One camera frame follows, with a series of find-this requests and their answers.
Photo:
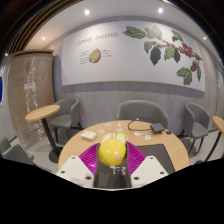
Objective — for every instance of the black mouse pad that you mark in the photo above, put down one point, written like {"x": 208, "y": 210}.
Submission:
{"x": 158, "y": 155}

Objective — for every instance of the small white box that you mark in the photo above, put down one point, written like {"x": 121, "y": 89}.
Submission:
{"x": 88, "y": 135}

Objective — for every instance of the round wooden side table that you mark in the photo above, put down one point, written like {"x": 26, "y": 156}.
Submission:
{"x": 41, "y": 112}

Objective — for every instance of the grey armchair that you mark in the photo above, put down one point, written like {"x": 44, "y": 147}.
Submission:
{"x": 141, "y": 111}
{"x": 196, "y": 123}
{"x": 13, "y": 151}
{"x": 66, "y": 115}

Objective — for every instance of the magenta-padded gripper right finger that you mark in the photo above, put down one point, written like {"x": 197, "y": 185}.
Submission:
{"x": 141, "y": 165}

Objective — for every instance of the white botanical wall mural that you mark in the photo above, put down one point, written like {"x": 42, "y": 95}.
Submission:
{"x": 133, "y": 56}

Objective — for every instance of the blue deer wall sign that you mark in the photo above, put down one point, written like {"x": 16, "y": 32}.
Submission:
{"x": 1, "y": 86}

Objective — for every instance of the black adapter block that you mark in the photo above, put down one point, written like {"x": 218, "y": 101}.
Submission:
{"x": 157, "y": 127}

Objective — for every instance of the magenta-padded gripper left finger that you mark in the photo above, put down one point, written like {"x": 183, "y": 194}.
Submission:
{"x": 81, "y": 165}

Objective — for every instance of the yellow computer mouse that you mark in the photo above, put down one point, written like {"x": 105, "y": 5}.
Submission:
{"x": 112, "y": 151}

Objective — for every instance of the small white packet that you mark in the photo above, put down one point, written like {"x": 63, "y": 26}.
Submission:
{"x": 137, "y": 133}
{"x": 147, "y": 137}

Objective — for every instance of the ceiling spotlights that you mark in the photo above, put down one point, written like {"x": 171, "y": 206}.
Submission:
{"x": 86, "y": 12}

